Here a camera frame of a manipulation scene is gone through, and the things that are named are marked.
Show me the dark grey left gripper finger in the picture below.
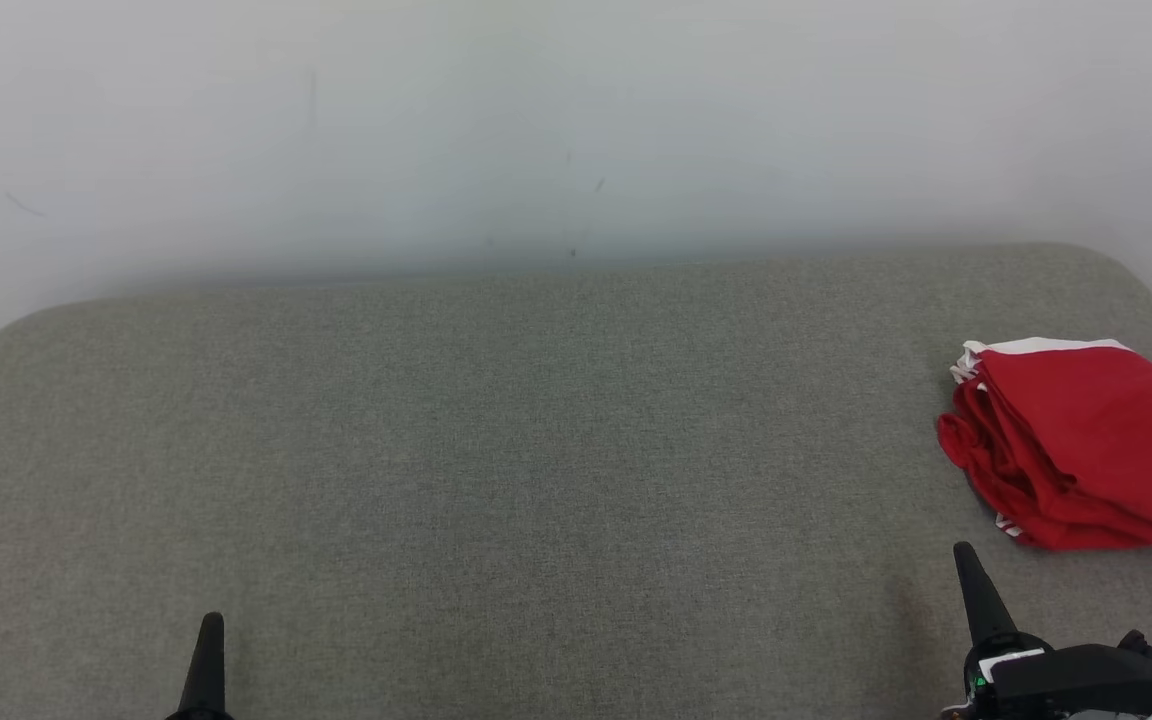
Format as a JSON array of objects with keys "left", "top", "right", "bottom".
[{"left": 164, "top": 612, "right": 235, "bottom": 720}]

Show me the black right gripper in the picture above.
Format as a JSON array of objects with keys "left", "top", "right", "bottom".
[{"left": 941, "top": 541, "right": 1152, "bottom": 720}]

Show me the red Bulls basketball jersey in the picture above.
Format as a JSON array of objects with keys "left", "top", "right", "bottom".
[{"left": 936, "top": 405, "right": 1152, "bottom": 554}]

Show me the grey fabric sofa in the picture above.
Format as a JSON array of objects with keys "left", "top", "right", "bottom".
[{"left": 0, "top": 242, "right": 1152, "bottom": 720}]

